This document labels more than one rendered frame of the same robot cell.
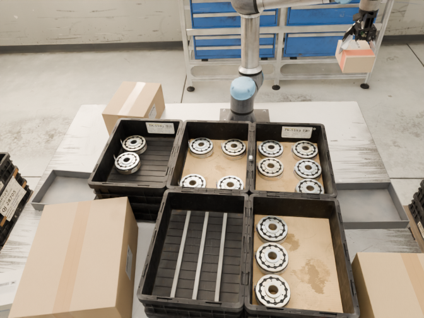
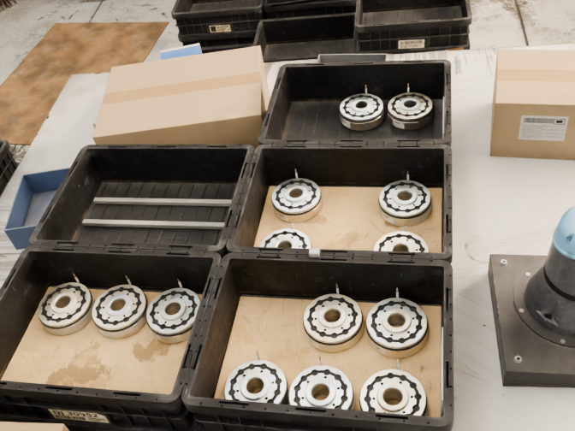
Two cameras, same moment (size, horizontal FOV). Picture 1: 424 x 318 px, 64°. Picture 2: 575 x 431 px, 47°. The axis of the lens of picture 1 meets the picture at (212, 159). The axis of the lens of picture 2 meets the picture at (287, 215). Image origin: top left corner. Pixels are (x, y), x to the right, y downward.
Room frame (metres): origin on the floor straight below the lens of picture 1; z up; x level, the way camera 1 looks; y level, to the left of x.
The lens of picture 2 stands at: (0.99, -0.90, 1.80)
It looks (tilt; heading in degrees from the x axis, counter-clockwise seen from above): 45 degrees down; 98
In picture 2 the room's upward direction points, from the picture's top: 11 degrees counter-clockwise
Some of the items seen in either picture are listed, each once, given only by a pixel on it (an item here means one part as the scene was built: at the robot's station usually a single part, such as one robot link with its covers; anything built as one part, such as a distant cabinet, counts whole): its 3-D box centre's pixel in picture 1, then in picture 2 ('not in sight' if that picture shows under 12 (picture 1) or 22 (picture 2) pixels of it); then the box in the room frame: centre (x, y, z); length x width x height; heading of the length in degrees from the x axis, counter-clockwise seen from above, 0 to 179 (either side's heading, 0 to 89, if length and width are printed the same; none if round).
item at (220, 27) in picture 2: not in sight; (229, 28); (0.52, 1.79, 0.31); 0.40 x 0.30 x 0.34; 174
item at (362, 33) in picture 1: (365, 24); not in sight; (1.34, -0.66, 1.24); 0.09 x 0.08 x 0.12; 174
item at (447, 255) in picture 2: (212, 154); (343, 199); (0.98, -0.01, 0.92); 0.40 x 0.30 x 0.02; 171
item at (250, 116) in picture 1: (241, 115); (573, 287); (1.37, -0.17, 0.80); 0.15 x 0.15 x 0.10
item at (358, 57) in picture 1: (354, 55); not in sight; (1.37, -0.67, 1.08); 0.16 x 0.12 x 0.07; 174
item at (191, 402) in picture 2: (289, 156); (323, 332); (0.93, -0.30, 0.92); 0.40 x 0.30 x 0.02; 171
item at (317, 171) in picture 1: (308, 168); (320, 393); (0.91, -0.38, 0.86); 0.10 x 0.10 x 0.01
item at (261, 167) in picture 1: (270, 166); (332, 317); (0.94, -0.23, 0.86); 0.10 x 0.10 x 0.01
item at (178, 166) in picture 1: (213, 163); (346, 218); (0.98, -0.01, 0.87); 0.40 x 0.30 x 0.11; 171
